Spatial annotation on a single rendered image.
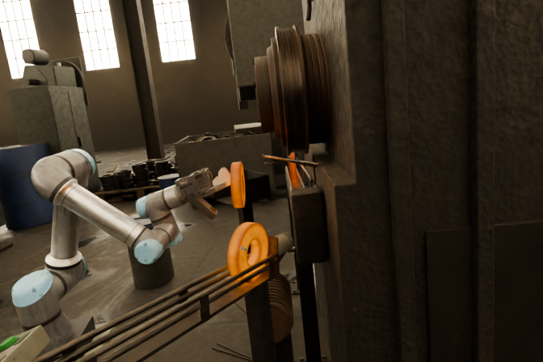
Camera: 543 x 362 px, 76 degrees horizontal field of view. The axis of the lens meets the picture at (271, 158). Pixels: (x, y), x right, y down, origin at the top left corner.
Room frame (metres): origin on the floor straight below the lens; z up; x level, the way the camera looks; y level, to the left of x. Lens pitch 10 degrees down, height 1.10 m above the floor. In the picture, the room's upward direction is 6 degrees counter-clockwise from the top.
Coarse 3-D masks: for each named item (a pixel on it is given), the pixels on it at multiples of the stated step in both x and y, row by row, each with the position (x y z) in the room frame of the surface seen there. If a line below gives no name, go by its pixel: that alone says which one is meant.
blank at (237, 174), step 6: (234, 162) 1.16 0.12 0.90; (240, 162) 1.15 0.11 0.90; (234, 168) 1.12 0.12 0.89; (240, 168) 1.12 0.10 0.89; (234, 174) 1.10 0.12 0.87; (240, 174) 1.10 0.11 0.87; (234, 180) 1.09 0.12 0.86; (240, 180) 1.09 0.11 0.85; (234, 186) 1.08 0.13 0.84; (240, 186) 1.08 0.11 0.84; (234, 192) 1.08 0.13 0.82; (240, 192) 1.08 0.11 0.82; (234, 198) 1.08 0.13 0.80; (240, 198) 1.08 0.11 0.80; (234, 204) 1.10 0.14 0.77; (240, 204) 1.10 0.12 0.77
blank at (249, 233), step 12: (240, 228) 0.86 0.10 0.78; (252, 228) 0.87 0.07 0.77; (240, 240) 0.82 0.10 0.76; (252, 240) 0.87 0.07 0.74; (264, 240) 0.92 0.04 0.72; (228, 252) 0.82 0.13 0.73; (240, 252) 0.82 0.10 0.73; (252, 252) 0.90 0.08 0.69; (264, 252) 0.91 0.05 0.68; (228, 264) 0.82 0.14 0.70; (240, 264) 0.81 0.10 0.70; (252, 264) 0.86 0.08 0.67; (264, 264) 0.91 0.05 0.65
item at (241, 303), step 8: (216, 176) 1.87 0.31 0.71; (248, 176) 1.92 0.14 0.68; (256, 176) 1.85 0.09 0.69; (264, 176) 1.73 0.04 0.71; (248, 184) 1.68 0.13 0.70; (256, 184) 1.71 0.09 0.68; (264, 184) 1.73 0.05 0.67; (216, 192) 1.86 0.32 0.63; (224, 192) 1.89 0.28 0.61; (248, 192) 1.68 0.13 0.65; (256, 192) 1.70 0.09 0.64; (264, 192) 1.73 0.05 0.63; (216, 200) 1.84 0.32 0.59; (224, 200) 1.79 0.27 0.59; (232, 200) 1.76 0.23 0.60; (248, 200) 1.67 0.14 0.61; (256, 200) 1.70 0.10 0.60; (240, 208) 1.76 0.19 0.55; (248, 208) 1.76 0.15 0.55; (240, 216) 1.77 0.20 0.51; (248, 216) 1.76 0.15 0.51; (240, 224) 1.78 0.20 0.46; (248, 248) 1.74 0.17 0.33; (240, 304) 1.76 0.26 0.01
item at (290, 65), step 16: (288, 32) 1.21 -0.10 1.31; (288, 48) 1.14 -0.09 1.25; (288, 64) 1.12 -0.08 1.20; (288, 80) 1.10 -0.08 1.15; (288, 96) 1.10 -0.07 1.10; (288, 112) 1.11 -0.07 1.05; (304, 112) 1.11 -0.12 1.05; (288, 128) 1.12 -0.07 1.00; (304, 128) 1.13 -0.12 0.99; (288, 144) 1.16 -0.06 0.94; (304, 144) 1.19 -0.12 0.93
